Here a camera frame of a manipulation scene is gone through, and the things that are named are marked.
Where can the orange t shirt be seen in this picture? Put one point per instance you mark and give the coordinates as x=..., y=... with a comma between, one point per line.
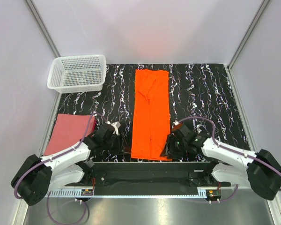
x=151, y=117

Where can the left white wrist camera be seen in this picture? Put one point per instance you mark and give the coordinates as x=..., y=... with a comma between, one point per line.
x=116, y=126

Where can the black marbled table mat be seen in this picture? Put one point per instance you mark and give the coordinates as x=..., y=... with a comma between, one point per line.
x=201, y=94

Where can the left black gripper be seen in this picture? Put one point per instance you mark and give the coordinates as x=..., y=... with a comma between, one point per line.
x=122, y=148

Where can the folded pink t shirt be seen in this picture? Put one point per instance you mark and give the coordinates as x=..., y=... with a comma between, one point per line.
x=68, y=130

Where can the white plastic perforated basket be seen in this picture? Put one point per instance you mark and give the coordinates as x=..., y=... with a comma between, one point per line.
x=82, y=73

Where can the left aluminium frame post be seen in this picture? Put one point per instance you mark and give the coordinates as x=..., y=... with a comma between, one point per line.
x=41, y=25

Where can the slotted cable duct rail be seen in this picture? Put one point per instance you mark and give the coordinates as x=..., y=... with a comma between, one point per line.
x=104, y=192

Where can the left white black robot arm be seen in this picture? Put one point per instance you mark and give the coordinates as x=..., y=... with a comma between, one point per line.
x=40, y=175

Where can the right aluminium frame post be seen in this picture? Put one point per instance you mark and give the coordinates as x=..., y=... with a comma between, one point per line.
x=253, y=24

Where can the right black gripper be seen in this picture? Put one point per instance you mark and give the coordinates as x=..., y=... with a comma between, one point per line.
x=171, y=139

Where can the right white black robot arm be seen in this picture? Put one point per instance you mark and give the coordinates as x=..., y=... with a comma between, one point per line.
x=258, y=171

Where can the aluminium frame post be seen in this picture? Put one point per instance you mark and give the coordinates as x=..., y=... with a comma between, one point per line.
x=41, y=25
x=253, y=24

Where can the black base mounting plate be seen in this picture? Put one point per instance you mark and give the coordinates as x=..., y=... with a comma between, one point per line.
x=150, y=176

